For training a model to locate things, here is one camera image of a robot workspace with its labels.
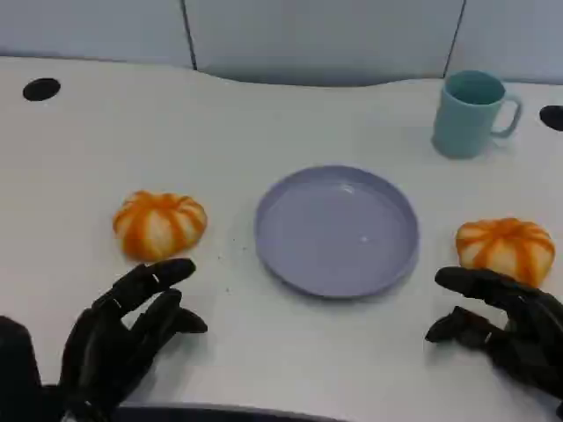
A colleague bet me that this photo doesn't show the black table cable hole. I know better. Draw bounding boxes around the black table cable hole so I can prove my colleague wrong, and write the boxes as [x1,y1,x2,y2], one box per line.
[22,77,62,102]
[538,104,563,132]

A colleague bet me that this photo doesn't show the dark robot torso edge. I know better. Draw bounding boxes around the dark robot torso edge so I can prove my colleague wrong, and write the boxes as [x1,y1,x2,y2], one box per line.
[109,403,344,422]

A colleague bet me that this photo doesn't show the orange and white bread roll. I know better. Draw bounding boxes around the orange and white bread roll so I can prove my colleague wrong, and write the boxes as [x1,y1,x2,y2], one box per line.
[455,217,556,289]
[112,190,208,261]

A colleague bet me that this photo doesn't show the grey-blue desk partition panel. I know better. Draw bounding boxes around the grey-blue desk partition panel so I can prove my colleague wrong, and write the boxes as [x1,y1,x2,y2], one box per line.
[182,0,466,88]
[0,0,197,71]
[446,0,563,84]

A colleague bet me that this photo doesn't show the lilac plate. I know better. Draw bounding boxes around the lilac plate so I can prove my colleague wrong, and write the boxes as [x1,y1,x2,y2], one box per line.
[253,164,421,301]

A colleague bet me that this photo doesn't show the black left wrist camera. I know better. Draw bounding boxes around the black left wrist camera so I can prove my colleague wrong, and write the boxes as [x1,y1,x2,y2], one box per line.
[0,315,61,422]

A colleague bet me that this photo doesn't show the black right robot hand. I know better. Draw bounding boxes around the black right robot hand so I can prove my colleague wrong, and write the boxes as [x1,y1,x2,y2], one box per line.
[424,266,563,418]

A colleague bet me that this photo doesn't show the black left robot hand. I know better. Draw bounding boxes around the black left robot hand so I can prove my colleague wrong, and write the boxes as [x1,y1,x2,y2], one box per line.
[59,258,209,422]

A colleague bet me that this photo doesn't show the pale green mug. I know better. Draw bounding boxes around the pale green mug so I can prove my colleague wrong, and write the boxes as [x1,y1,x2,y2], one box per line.
[431,69,523,159]

